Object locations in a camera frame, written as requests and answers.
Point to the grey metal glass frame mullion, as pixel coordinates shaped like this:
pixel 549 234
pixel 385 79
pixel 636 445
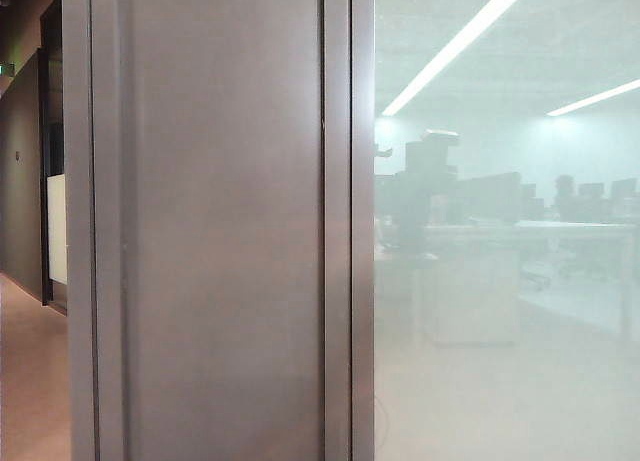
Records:
pixel 350 231

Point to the green exit sign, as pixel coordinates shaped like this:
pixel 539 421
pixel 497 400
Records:
pixel 6 69

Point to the frosted glass partition panel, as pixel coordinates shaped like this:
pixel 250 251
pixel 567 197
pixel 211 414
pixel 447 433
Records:
pixel 505 341

